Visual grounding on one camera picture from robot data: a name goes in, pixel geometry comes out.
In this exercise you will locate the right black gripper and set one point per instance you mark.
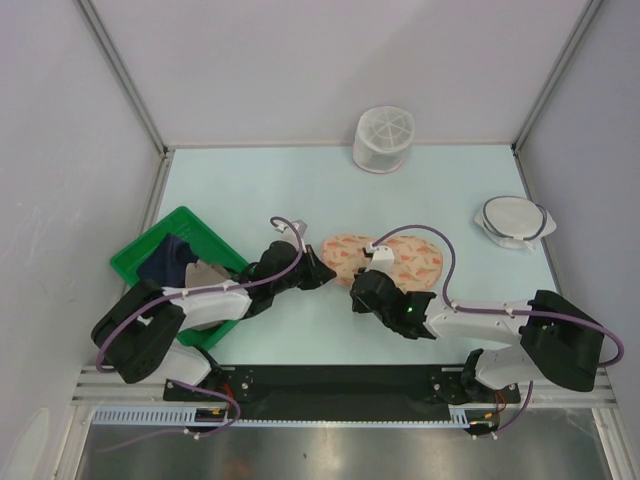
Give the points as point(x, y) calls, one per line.
point(358, 305)

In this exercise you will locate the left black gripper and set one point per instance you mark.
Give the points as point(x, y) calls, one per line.
point(317, 272)

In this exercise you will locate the pink tulip mesh laundry bag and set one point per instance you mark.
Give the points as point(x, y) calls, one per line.
point(417, 264)

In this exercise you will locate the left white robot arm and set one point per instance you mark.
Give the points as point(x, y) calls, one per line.
point(136, 335)

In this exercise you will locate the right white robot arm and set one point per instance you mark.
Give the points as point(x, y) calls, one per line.
point(546, 337)

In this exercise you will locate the white cylindrical mesh laundry bag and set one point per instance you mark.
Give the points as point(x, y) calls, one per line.
point(382, 139)

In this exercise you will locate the flat white mesh laundry bag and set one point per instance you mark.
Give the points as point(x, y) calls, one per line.
point(514, 223)

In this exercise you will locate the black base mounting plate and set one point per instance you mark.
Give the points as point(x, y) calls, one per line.
point(356, 388)

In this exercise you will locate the green plastic tray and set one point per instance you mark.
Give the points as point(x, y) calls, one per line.
point(182, 222)

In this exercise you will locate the beige cloth in tray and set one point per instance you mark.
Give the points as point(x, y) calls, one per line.
point(205, 275)

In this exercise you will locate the navy garment in tray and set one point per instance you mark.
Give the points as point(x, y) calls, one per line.
point(167, 264)

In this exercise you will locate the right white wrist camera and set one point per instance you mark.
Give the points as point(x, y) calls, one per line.
point(381, 258)

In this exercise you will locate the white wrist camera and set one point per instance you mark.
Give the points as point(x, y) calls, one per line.
point(381, 258)
point(290, 231)

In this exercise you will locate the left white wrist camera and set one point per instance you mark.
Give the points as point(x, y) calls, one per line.
point(290, 231)

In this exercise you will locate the white slotted cable duct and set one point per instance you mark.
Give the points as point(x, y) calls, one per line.
point(439, 416)

